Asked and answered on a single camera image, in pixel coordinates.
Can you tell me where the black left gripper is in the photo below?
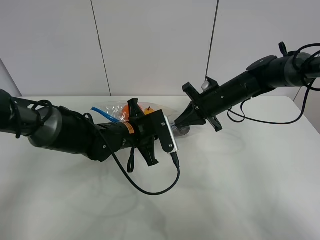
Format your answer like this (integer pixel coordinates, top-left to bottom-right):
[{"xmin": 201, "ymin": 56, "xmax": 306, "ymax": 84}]
[{"xmin": 127, "ymin": 98, "xmax": 163, "ymax": 167}]

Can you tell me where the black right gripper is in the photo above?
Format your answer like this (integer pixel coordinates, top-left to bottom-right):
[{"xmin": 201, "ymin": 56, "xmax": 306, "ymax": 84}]
[{"xmin": 174, "ymin": 80, "xmax": 233, "ymax": 132}]

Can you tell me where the clear zip bag blue seal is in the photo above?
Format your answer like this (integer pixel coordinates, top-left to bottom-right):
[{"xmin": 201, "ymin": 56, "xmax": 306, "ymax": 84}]
[{"xmin": 91, "ymin": 100, "xmax": 190, "ymax": 137}]

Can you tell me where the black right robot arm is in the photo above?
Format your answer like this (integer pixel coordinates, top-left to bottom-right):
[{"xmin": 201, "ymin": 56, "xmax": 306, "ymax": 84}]
[{"xmin": 174, "ymin": 52, "xmax": 320, "ymax": 132}]

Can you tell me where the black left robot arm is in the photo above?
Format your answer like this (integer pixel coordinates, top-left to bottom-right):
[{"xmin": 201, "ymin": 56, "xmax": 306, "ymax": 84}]
[{"xmin": 0, "ymin": 90, "xmax": 158, "ymax": 172}]

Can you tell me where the yellow pear fruit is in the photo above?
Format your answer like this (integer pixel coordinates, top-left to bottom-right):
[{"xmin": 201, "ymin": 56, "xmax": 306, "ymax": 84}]
[{"xmin": 143, "ymin": 106, "xmax": 155, "ymax": 115}]

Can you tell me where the orange fruit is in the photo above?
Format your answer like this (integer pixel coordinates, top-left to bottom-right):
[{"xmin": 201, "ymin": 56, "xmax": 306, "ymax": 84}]
[{"xmin": 121, "ymin": 104, "xmax": 129, "ymax": 121}]

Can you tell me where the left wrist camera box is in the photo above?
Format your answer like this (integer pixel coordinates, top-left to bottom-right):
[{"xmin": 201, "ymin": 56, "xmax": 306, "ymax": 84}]
[{"xmin": 154, "ymin": 110, "xmax": 179, "ymax": 154}]

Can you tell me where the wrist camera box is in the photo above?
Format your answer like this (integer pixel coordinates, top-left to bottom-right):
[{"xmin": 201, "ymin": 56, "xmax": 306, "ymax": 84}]
[
  {"xmin": 154, "ymin": 110, "xmax": 179, "ymax": 154},
  {"xmin": 201, "ymin": 76, "xmax": 219, "ymax": 92}
]

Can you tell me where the black left camera cable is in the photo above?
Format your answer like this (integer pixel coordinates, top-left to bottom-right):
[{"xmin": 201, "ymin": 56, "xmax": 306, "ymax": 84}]
[{"xmin": 96, "ymin": 124, "xmax": 181, "ymax": 196}]

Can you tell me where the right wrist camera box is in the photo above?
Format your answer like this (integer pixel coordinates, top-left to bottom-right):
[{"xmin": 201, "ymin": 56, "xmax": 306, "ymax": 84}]
[{"xmin": 201, "ymin": 76, "xmax": 219, "ymax": 92}]

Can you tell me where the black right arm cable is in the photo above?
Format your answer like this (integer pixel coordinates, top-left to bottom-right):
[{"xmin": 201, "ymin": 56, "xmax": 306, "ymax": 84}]
[{"xmin": 226, "ymin": 42, "xmax": 320, "ymax": 125}]

